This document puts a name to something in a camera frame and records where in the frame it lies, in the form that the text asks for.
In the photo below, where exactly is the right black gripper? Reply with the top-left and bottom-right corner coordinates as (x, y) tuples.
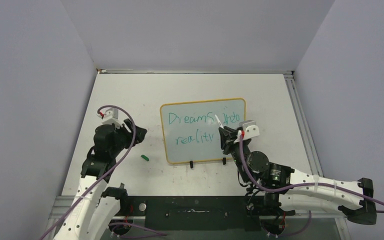
(220, 125), (250, 183)

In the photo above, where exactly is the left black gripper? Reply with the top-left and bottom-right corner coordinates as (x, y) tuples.
(110, 118), (146, 157)

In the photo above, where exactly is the white marker pen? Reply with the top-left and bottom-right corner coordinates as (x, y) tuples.
(214, 114), (224, 129)

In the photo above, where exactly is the green marker cap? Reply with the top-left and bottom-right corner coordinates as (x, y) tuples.
(140, 154), (150, 162)

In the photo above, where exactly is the yellow framed whiteboard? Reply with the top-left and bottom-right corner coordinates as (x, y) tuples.
(159, 98), (247, 165)

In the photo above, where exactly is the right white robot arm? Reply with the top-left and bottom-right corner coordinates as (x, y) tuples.
(218, 126), (377, 225)

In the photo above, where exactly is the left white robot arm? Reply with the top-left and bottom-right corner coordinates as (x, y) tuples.
(53, 118), (148, 240)

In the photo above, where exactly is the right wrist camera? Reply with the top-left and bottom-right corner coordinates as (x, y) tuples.
(234, 120), (260, 143)

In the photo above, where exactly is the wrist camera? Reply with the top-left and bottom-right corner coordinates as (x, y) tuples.
(97, 107), (121, 128)
(234, 120), (260, 143)

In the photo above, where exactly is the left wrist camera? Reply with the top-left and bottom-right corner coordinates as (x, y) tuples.
(97, 107), (121, 128)

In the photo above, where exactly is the aluminium frame rail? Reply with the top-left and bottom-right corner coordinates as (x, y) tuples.
(283, 71), (349, 220)

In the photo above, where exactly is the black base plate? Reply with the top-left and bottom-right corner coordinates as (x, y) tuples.
(109, 196), (296, 231)

